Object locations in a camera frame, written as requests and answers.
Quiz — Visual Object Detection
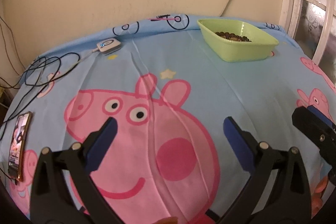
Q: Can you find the white charger device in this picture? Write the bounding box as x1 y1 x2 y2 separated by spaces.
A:
97 38 121 55

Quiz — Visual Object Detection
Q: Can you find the smartphone with gold case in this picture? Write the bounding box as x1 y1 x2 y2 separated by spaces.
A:
7 111 33 181

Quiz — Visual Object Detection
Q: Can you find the blue cartoon pig bedsheet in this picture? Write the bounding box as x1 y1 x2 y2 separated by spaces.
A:
1 15 335 223

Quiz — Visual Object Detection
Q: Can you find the person right hand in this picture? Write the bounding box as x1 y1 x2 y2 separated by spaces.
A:
311 176 329 218

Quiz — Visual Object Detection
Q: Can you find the dark small bead bracelet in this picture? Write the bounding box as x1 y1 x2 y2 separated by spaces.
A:
215 31 252 43

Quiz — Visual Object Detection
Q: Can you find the white window frame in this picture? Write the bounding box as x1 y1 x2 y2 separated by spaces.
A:
278 0 336 70

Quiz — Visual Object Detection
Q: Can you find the black cable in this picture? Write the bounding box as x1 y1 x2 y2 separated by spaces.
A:
0 52 100 140

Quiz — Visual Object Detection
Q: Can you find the person left hand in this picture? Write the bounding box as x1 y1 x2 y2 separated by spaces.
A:
154 217 178 224

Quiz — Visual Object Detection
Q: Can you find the green plastic tray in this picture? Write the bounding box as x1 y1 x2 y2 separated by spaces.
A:
197 18 279 62

